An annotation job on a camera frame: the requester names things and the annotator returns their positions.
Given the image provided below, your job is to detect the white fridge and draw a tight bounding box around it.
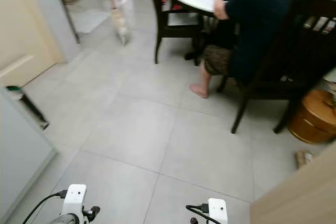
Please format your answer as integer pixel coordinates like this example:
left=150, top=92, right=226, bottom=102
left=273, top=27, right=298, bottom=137
left=0, top=85, right=58, bottom=222

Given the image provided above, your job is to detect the beige door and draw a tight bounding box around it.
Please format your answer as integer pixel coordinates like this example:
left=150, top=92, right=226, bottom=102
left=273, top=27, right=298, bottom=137
left=0, top=0, right=67, bottom=88

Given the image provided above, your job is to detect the standing person with bare legs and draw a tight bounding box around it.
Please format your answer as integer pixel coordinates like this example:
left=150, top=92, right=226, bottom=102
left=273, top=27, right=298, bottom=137
left=100, top=0, right=131, bottom=45

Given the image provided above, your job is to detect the light wooden cabinet panel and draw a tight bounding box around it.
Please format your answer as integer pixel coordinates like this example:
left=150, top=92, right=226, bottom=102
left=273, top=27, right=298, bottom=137
left=249, top=142, right=336, bottom=224

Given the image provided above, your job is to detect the dark wooden chair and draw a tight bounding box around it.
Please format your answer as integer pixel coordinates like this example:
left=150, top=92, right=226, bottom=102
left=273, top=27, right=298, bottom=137
left=147, top=0, right=216, bottom=65
left=218, top=0, right=336, bottom=134

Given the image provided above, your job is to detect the small brown floor item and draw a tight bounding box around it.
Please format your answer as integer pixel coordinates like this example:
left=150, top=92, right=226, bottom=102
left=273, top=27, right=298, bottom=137
left=296, top=150, right=316, bottom=170

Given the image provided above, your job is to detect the round wooden stool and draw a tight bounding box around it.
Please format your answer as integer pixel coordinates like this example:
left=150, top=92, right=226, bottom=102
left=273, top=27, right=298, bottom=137
left=288, top=88, right=336, bottom=145

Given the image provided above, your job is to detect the seated person in dark shirt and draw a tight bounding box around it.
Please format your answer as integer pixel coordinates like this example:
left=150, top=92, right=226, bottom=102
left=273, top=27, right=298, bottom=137
left=189, top=0, right=303, bottom=99

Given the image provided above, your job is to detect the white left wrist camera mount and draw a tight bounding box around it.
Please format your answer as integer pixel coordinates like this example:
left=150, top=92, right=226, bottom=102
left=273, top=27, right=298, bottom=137
left=61, top=184, right=88, bottom=219

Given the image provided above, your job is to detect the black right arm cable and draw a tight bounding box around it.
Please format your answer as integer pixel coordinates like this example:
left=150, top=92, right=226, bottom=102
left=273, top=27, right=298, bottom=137
left=185, top=203, right=211, bottom=224

